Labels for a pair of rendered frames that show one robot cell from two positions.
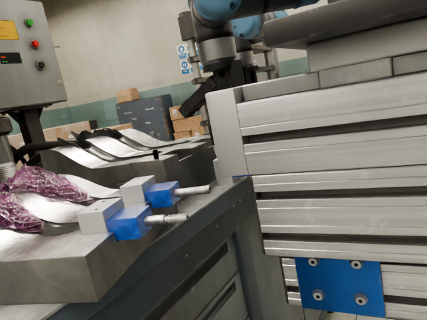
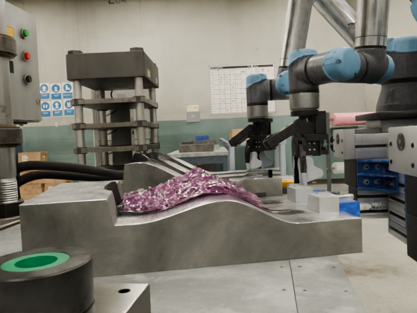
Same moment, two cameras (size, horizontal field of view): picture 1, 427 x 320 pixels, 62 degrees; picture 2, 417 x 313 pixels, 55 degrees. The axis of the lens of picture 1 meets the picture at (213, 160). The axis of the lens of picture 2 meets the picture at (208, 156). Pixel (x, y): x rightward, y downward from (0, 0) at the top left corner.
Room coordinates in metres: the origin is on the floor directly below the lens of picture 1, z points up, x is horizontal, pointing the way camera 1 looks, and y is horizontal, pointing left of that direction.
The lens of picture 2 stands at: (-0.12, 0.62, 0.99)
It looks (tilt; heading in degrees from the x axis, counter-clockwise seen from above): 3 degrees down; 335
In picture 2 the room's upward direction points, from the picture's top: 2 degrees counter-clockwise
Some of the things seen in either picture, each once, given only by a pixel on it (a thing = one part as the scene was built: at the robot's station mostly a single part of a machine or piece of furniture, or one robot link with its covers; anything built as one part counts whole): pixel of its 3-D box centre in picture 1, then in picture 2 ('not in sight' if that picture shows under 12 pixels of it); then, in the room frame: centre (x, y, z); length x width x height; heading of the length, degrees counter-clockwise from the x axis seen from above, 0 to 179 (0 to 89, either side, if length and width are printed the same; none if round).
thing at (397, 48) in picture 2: not in sight; (400, 58); (0.77, -0.45, 1.20); 0.13 x 0.12 x 0.14; 148
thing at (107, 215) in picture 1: (138, 221); (348, 207); (0.42, 0.11, 0.86); 0.13 x 0.05 x 0.05; 74
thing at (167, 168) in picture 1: (121, 160); (186, 182); (0.89, 0.23, 0.87); 0.50 x 0.26 x 0.14; 57
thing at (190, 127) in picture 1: (192, 122); (45, 174); (7.63, 0.30, 0.42); 0.86 x 0.33 x 0.83; 64
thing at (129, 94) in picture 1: (127, 95); not in sight; (8.15, 1.62, 1.26); 0.42 x 0.33 x 0.29; 64
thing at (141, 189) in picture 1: (169, 193); (322, 198); (0.52, 0.08, 0.86); 0.13 x 0.05 x 0.05; 74
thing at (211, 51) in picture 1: (218, 53); (303, 103); (0.73, -0.05, 1.07); 0.08 x 0.08 x 0.05
